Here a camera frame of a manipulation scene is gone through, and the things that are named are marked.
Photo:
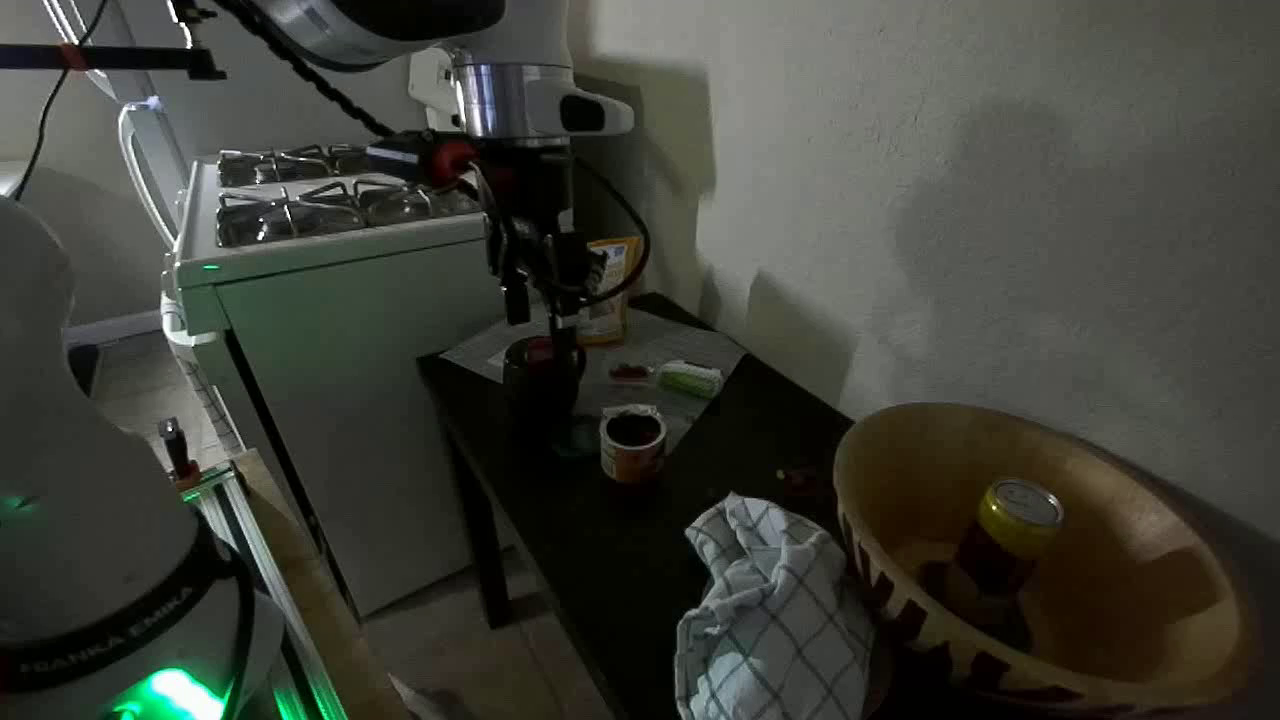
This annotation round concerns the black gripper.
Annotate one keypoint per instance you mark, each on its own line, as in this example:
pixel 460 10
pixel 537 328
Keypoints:
pixel 529 202

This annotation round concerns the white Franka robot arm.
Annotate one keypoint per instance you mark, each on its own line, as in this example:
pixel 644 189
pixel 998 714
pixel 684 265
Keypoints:
pixel 82 506

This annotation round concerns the grey placemat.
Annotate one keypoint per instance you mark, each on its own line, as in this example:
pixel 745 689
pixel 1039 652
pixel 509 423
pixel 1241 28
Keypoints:
pixel 482 352

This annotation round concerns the yellow carton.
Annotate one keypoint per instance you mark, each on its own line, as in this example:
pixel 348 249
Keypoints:
pixel 618 260

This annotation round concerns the dark brown mug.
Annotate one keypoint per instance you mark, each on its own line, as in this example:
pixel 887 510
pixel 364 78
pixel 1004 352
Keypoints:
pixel 540 396

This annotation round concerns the orange food crumb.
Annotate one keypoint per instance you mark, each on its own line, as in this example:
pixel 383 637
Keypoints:
pixel 626 375

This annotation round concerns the white gas stove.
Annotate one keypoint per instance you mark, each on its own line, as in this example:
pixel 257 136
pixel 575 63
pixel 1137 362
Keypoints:
pixel 361 401

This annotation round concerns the black table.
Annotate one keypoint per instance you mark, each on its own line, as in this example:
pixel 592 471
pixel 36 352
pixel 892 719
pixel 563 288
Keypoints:
pixel 626 544

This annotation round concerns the wooden plank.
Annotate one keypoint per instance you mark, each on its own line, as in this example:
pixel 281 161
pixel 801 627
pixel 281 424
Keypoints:
pixel 315 586

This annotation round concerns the white green checkered cloth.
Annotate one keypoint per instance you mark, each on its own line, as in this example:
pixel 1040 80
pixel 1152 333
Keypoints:
pixel 774 627

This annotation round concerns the red tipped tool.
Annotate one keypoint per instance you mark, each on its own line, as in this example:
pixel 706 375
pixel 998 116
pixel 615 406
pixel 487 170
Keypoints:
pixel 174 445

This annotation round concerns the black mounting bar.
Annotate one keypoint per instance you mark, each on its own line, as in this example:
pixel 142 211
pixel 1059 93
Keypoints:
pixel 132 56

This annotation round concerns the dark jar yellow lid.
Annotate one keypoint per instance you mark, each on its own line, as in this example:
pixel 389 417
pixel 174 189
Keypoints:
pixel 1020 512

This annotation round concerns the patterned wooden bowl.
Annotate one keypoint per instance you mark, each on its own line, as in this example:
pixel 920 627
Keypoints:
pixel 1147 586

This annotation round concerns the silver metal rail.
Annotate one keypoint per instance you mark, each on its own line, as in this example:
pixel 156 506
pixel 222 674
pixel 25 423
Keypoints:
pixel 252 544

